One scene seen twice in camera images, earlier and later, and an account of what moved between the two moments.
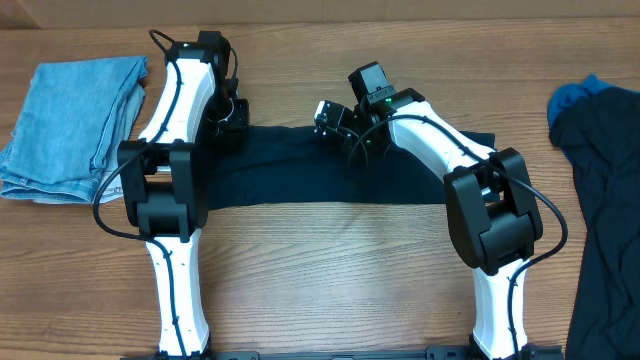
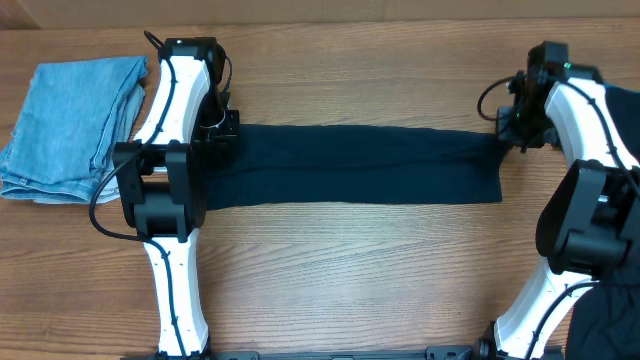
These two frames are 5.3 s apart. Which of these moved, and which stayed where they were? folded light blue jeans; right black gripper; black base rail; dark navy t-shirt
Moved: right black gripper
Stayed: black base rail; dark navy t-shirt; folded light blue jeans
